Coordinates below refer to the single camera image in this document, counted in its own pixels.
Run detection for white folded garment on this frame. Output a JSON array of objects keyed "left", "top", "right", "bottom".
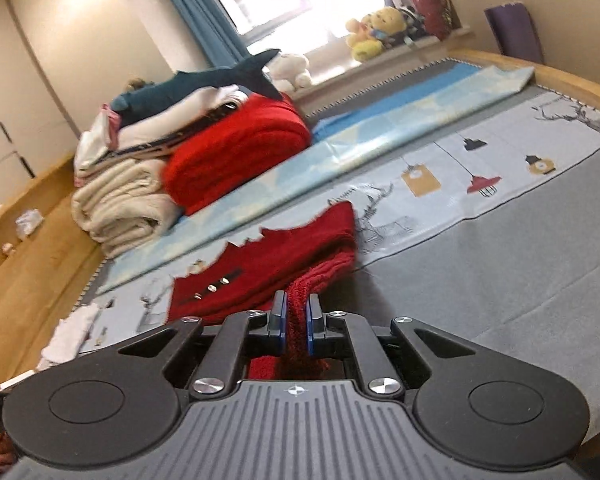
[{"left": 74, "top": 110, "right": 117, "bottom": 183}]

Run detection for cream folded blanket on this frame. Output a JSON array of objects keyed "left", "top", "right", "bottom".
[{"left": 71, "top": 157, "right": 181, "bottom": 260}]

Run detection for yellow bear plush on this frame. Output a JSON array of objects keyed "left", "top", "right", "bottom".
[{"left": 365, "top": 7, "right": 407, "bottom": 42}]

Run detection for white bear plush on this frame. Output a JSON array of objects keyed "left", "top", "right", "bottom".
[{"left": 269, "top": 52, "right": 313, "bottom": 93}]

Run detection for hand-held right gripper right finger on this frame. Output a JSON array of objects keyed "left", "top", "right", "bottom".
[{"left": 305, "top": 294, "right": 473, "bottom": 398}]

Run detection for window sill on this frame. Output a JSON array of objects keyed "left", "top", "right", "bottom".
[{"left": 300, "top": 27, "right": 476, "bottom": 117}]

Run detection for white cabinet doors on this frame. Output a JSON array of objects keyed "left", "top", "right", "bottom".
[{"left": 0, "top": 0, "right": 79, "bottom": 197}]

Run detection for white pillow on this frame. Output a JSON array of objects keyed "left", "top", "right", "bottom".
[{"left": 117, "top": 86, "right": 242, "bottom": 152}]

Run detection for black and white checked plush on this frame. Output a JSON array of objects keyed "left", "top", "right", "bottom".
[{"left": 397, "top": 5, "right": 429, "bottom": 47}]

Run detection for window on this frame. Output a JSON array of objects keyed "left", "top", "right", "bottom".
[{"left": 195, "top": 0, "right": 397, "bottom": 57}]

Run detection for dark red cushion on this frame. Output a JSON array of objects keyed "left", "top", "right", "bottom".
[{"left": 407, "top": 0, "right": 462, "bottom": 41}]

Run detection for yellow duck plush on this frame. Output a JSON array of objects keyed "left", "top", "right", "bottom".
[{"left": 345, "top": 17, "right": 386, "bottom": 63}]

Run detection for pink cloth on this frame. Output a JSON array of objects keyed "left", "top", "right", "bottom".
[{"left": 102, "top": 104, "right": 122, "bottom": 150}]

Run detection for tissue pack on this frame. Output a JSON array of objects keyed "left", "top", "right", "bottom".
[{"left": 15, "top": 210, "right": 44, "bottom": 239}]

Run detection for light blue patterned sheet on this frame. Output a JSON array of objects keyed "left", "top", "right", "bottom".
[{"left": 96, "top": 62, "right": 536, "bottom": 295}]

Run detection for stack of folded white clothes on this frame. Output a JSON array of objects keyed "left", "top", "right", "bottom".
[{"left": 77, "top": 101, "right": 246, "bottom": 171}]

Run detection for wooden bed side rail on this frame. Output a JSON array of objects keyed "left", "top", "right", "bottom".
[{"left": 442, "top": 49, "right": 600, "bottom": 123}]

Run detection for red folded blanket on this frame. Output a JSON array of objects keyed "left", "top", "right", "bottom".
[{"left": 161, "top": 96, "right": 313, "bottom": 216}]

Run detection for wooden headboard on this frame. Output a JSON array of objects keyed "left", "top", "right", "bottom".
[{"left": 0, "top": 152, "right": 107, "bottom": 392}]

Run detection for dark teal shark plush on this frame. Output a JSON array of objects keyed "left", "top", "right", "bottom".
[{"left": 109, "top": 49, "right": 284, "bottom": 128}]

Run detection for purple board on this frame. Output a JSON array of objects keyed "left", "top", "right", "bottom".
[{"left": 484, "top": 2, "right": 546, "bottom": 66}]

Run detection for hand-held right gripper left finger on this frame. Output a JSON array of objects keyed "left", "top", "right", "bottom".
[{"left": 115, "top": 291, "right": 288, "bottom": 396}]

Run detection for small white cloth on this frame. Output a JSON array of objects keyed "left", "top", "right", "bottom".
[{"left": 40, "top": 304, "right": 101, "bottom": 367}]

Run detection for blue curtain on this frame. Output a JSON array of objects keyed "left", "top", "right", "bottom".
[{"left": 145, "top": 0, "right": 252, "bottom": 74}]

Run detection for red knit sweater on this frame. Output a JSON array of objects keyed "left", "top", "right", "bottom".
[{"left": 169, "top": 200, "right": 357, "bottom": 382}]

